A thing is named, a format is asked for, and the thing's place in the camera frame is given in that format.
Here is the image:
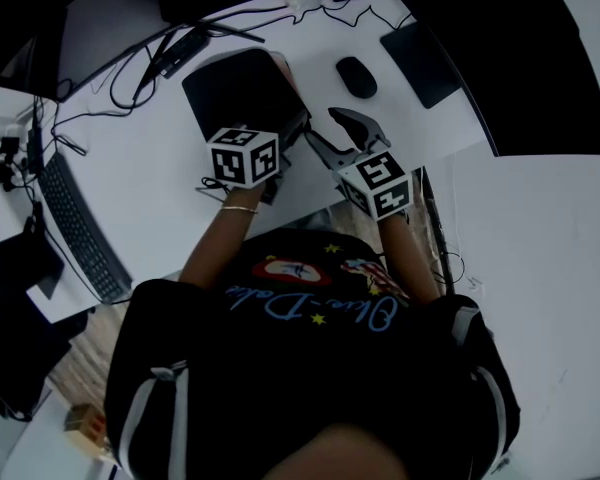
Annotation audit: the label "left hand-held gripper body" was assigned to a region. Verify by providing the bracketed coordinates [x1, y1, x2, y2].
[206, 125, 291, 205]

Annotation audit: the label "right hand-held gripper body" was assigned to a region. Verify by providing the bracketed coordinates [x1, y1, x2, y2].
[331, 148, 415, 223]

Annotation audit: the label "pink desk mat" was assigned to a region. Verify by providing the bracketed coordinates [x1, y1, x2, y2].
[181, 46, 312, 144]

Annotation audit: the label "person's right forearm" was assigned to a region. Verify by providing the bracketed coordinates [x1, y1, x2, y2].
[377, 212, 442, 304]

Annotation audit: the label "person's left forearm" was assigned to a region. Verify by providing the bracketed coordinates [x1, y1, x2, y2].
[177, 182, 269, 292]

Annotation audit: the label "black computer mouse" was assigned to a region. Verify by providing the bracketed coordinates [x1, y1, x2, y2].
[334, 56, 379, 100]

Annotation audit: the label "black rectangular mat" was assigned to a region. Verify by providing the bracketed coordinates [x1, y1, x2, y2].
[378, 20, 465, 111]

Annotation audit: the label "black dock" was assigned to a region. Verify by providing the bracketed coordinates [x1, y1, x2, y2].
[156, 27, 212, 80]

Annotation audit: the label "black keyboard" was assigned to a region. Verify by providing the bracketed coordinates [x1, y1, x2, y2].
[36, 150, 134, 305]

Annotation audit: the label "black curved monitor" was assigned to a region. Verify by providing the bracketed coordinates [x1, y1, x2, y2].
[0, 0, 600, 158]

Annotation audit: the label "person's black printed shirt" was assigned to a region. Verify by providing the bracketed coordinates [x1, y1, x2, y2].
[103, 227, 522, 480]

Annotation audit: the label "black power brick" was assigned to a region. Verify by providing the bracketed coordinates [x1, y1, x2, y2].
[26, 125, 45, 175]

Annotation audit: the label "person's chin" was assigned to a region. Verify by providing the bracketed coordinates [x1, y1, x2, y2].
[259, 422, 411, 480]

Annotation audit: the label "black flat monitor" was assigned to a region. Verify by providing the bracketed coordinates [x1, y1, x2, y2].
[0, 202, 90, 422]

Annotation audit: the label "small cardboard box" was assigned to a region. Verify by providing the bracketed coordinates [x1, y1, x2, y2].
[63, 402, 107, 444]

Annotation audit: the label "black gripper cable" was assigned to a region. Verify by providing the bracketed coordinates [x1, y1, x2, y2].
[194, 176, 234, 202]

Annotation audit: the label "black wall socket cable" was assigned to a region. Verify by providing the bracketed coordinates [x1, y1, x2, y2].
[429, 250, 467, 285]

